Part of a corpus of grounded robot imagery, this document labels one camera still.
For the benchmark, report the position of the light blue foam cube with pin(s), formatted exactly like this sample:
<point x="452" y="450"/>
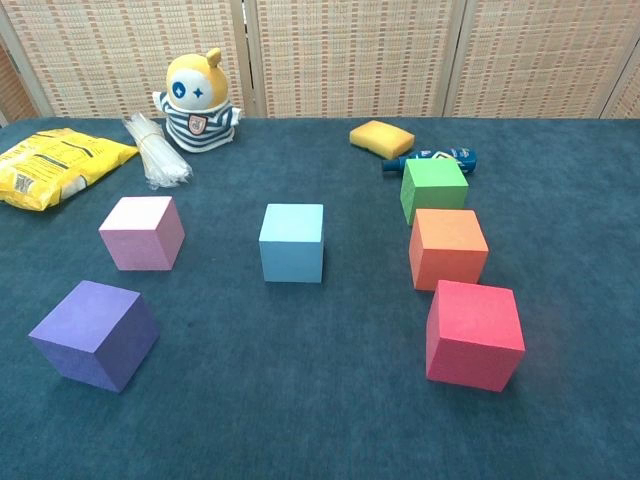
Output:
<point x="292" y="245"/>

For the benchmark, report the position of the green foam cube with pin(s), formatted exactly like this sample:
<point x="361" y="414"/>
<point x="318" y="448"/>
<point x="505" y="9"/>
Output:
<point x="435" y="192"/>

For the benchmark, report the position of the orange foam cube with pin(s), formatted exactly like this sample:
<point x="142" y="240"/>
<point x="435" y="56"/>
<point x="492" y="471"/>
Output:
<point x="447" y="250"/>

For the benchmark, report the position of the pink foam cube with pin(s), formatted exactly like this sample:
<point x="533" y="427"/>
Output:
<point x="140" y="235"/>

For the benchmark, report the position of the red foam cube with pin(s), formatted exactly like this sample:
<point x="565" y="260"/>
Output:
<point x="475" y="335"/>

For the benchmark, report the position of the purple foam cube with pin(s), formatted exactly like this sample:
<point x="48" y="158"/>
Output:
<point x="90" y="335"/>

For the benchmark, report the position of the yellow sponge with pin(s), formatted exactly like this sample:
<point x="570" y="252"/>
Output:
<point x="382" y="137"/>

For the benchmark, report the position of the blue patterned bottle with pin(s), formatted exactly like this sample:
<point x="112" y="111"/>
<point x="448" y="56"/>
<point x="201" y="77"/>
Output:
<point x="466" y="157"/>

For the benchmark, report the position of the teal felt table cover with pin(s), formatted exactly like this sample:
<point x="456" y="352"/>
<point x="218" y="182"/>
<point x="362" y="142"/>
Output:
<point x="320" y="415"/>

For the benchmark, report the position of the yellow striped plush toy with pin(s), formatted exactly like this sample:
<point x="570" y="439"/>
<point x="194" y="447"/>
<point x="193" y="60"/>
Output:
<point x="197" y="110"/>

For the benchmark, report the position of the clear plastic straw bundle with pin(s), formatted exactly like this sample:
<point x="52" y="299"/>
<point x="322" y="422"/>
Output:
<point x="157" y="155"/>

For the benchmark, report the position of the woven folding screen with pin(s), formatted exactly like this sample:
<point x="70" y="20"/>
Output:
<point x="350" y="50"/>

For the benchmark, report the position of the yellow snack bag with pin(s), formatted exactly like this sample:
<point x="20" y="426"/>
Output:
<point x="55" y="165"/>

